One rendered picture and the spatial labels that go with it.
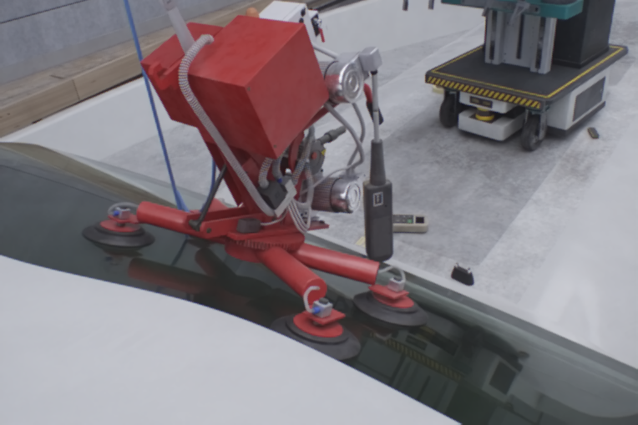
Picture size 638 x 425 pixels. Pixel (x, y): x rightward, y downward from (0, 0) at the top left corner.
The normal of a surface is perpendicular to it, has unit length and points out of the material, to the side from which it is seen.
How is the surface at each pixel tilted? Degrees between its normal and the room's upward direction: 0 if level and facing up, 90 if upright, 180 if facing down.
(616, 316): 23
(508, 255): 0
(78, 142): 90
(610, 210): 10
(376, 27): 90
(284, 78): 90
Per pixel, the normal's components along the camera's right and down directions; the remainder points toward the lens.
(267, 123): 0.78, 0.25
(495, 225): -0.08, -0.87
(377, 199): 0.28, 0.45
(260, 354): 0.16, -0.96
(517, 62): -0.72, 0.40
